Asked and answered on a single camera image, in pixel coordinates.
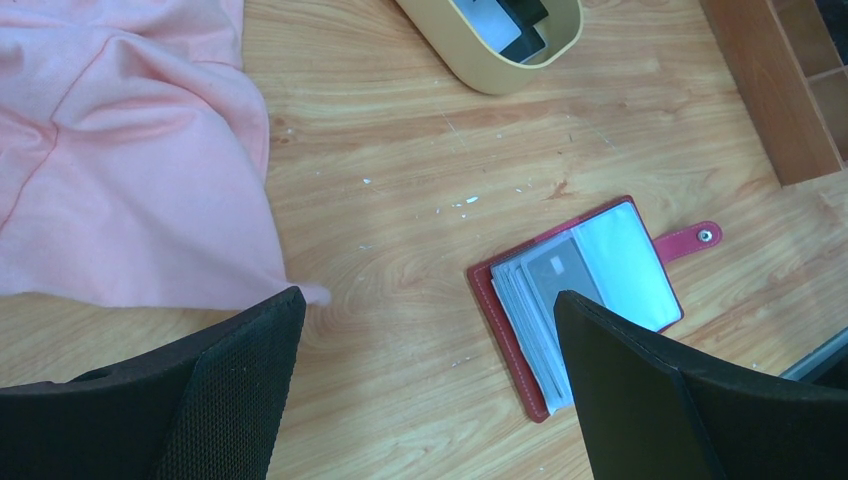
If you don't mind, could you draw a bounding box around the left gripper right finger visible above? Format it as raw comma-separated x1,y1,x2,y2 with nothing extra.
554,291,847,479

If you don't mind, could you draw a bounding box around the dark grey chip card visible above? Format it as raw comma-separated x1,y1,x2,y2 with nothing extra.
518,232,604,327

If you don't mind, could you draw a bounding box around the pink cloth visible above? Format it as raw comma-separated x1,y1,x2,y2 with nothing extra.
1,1,291,310

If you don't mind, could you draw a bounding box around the aluminium frame rail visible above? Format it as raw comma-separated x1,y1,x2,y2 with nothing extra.
780,329,847,390

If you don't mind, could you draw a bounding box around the yellow oval tray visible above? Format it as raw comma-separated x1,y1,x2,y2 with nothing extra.
398,1,584,95

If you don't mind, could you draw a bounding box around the black credit card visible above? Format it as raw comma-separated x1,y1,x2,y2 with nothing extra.
498,0,549,64

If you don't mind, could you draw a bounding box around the red leather card holder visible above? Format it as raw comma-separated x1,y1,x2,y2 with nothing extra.
466,195,724,423

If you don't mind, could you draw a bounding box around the brown compartment organizer tray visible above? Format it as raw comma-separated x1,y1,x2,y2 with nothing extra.
701,0,847,186

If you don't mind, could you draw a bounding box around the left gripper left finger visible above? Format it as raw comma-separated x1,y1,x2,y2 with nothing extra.
1,287,306,479

